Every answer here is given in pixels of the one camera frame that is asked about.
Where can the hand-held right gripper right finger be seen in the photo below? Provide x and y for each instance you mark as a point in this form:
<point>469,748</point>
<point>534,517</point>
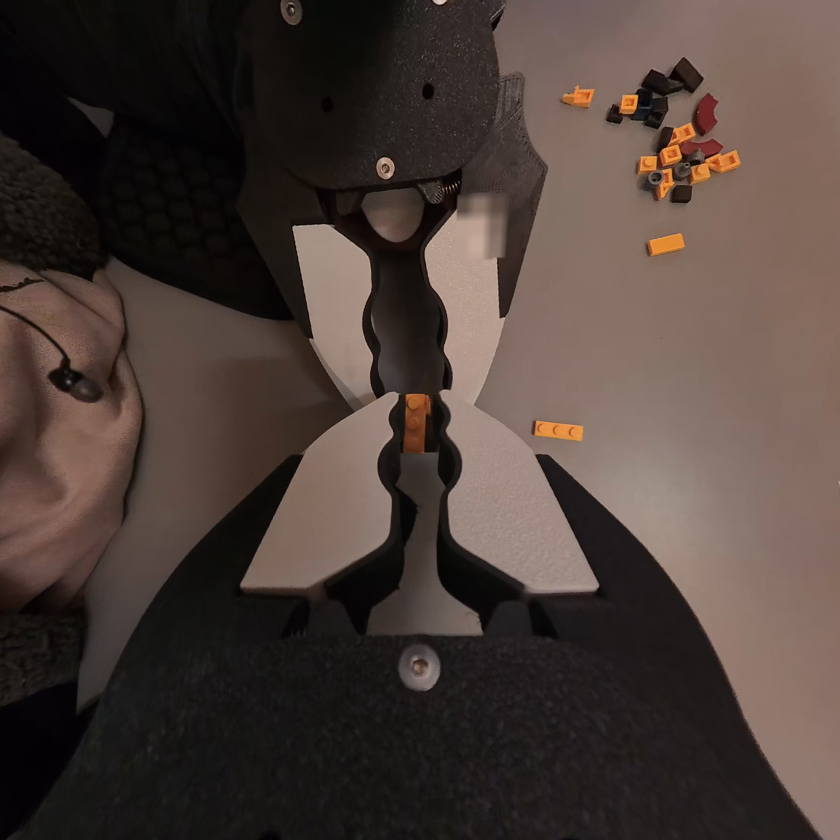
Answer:
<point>512,518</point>

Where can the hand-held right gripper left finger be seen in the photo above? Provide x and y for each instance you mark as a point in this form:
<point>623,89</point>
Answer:
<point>328,518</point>

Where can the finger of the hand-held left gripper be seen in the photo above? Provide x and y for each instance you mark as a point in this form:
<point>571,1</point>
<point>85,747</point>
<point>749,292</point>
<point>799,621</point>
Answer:
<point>328,289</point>
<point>472,302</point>

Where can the small orange lego piece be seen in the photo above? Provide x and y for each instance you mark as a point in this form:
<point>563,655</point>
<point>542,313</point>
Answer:
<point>558,430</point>

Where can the orange lego plate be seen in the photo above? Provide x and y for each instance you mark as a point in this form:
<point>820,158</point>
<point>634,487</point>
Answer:
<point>416,426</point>
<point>666,244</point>

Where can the pile of small lego pieces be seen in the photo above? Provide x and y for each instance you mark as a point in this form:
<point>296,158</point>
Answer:
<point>676,144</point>

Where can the beige hooded sweatshirt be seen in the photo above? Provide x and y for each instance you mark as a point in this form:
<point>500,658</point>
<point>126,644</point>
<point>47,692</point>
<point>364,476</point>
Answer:
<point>59,472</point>

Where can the dark fleece jacket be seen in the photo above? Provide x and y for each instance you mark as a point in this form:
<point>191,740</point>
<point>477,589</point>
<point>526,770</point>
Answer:
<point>39,210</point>

